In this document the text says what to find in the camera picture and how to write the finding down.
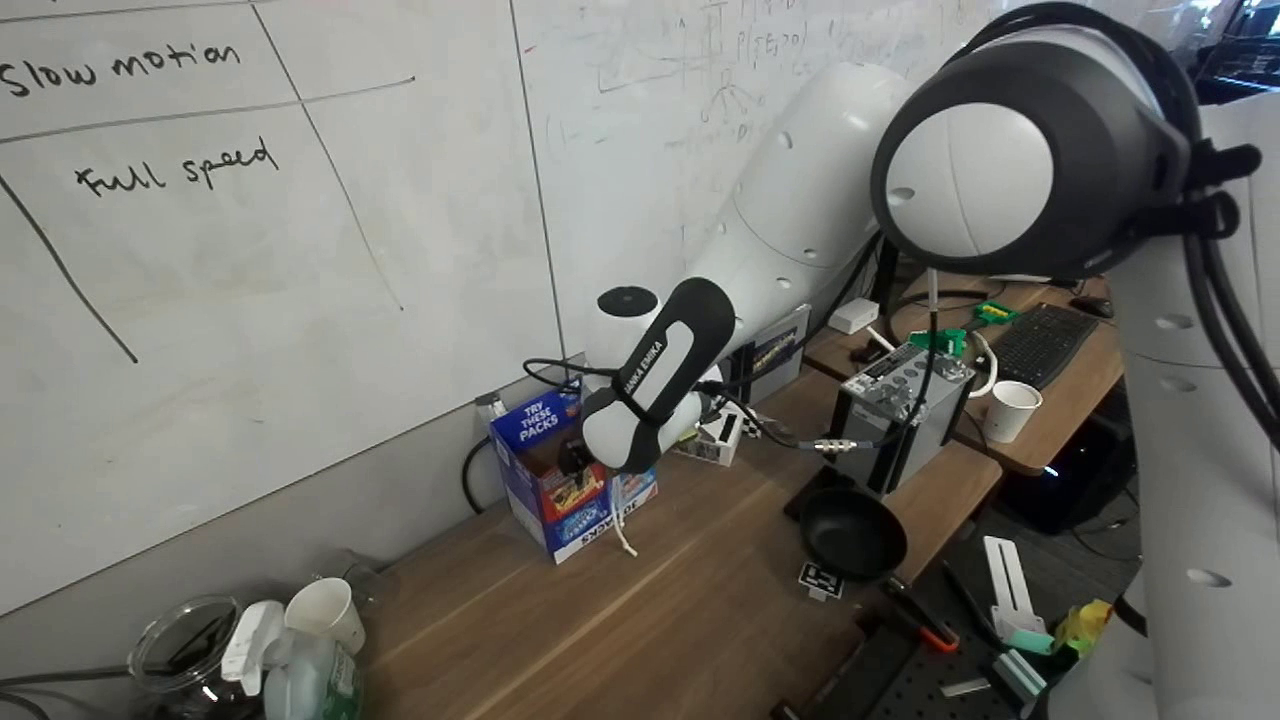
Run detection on thin white rope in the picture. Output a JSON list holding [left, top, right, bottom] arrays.
[[602, 501, 645, 565]]

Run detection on blue printed cardboard box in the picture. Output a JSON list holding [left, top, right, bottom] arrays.
[[487, 385, 664, 570]]

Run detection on black white fiducial tag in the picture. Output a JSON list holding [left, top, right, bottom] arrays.
[[797, 556, 852, 609]]

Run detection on black frying pan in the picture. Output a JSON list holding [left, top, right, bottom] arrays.
[[785, 463, 912, 586]]

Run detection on white paper cup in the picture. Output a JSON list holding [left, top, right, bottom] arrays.
[[281, 570, 369, 654]]

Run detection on white power adapter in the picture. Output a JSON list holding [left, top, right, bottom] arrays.
[[824, 295, 882, 341]]

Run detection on grey battery with black stripes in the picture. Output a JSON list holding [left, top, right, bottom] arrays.
[[829, 341, 980, 501]]

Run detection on white whiteboard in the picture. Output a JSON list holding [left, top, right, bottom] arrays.
[[0, 0, 963, 618]]

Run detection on green electronic board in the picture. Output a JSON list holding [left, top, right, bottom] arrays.
[[907, 299, 1018, 361]]

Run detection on black perforated board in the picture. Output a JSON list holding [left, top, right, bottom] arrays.
[[770, 582, 1073, 720]]

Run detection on white mug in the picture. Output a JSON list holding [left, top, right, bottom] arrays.
[[976, 374, 1046, 452]]

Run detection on white tube lamp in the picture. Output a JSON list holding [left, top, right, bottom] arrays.
[[980, 533, 1052, 642]]

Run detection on black keyboard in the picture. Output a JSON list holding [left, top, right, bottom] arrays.
[[993, 302, 1103, 392]]

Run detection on teal plastic part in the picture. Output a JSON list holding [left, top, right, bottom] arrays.
[[993, 623, 1058, 705]]

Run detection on yellow green plastic item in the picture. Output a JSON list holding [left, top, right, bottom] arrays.
[[1052, 595, 1119, 665]]

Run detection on black wall cable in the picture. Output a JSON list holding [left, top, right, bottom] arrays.
[[455, 430, 506, 514]]

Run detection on black clamp with orange handle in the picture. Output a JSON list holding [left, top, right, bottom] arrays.
[[877, 576, 963, 658]]

